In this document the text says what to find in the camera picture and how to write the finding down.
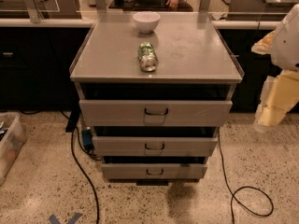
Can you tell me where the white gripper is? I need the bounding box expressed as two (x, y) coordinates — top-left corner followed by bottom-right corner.
(251, 4), (299, 133)

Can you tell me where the grey drawer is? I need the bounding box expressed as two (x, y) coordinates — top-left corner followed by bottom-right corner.
(93, 137), (217, 157)
(79, 100), (232, 127)
(101, 163), (207, 180)

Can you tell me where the grey metal drawer cabinet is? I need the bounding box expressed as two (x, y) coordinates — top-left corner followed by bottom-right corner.
(69, 11), (245, 187)

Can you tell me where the person's hand in background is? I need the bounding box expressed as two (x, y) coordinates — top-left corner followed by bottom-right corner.
(166, 0), (179, 10)

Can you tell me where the green soda can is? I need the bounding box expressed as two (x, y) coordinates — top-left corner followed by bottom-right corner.
(137, 42), (159, 72)

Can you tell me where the white ceramic bowl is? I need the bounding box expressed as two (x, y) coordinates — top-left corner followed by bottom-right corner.
(133, 11), (161, 34)

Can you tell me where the blue power adapter box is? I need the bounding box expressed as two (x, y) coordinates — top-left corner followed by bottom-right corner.
(81, 129), (93, 147)

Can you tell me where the blue tape floor mark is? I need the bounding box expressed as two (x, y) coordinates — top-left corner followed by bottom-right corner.
(48, 212), (84, 224)

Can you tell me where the clear plastic storage bin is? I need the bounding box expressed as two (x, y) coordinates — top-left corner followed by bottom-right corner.
(0, 112), (26, 185)

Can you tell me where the black cable right floor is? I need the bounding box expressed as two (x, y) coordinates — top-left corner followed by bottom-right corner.
(217, 133), (275, 224)

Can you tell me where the black cable floor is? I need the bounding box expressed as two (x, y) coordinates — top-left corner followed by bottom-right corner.
(59, 110), (101, 224)
(217, 133), (275, 224)

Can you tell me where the black cable left floor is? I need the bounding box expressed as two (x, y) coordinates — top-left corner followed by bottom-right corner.
(59, 110), (101, 224)

